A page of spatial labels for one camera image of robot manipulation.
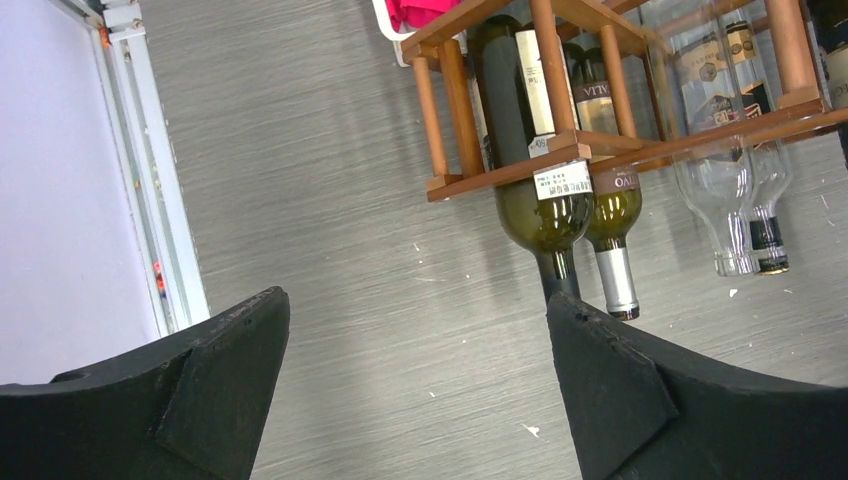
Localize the pink red cloth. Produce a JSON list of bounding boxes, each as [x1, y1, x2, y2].
[[385, 0, 460, 32]]

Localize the brown wooden wine rack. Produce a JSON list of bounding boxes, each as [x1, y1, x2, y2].
[[400, 1, 847, 202]]

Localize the small clear bottle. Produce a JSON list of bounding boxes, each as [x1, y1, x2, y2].
[[639, 1, 759, 277]]

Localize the dark green bottle white label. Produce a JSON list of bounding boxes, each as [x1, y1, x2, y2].
[[468, 9, 593, 299]]

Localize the white plastic basket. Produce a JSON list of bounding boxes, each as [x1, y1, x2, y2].
[[370, 0, 469, 69]]

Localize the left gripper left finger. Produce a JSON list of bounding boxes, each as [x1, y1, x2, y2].
[[1, 286, 290, 479]]

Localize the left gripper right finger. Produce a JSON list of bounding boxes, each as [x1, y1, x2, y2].
[[547, 294, 847, 479]]

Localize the green bottle silver capsule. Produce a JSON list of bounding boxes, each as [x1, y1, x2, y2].
[[563, 42, 643, 321]]

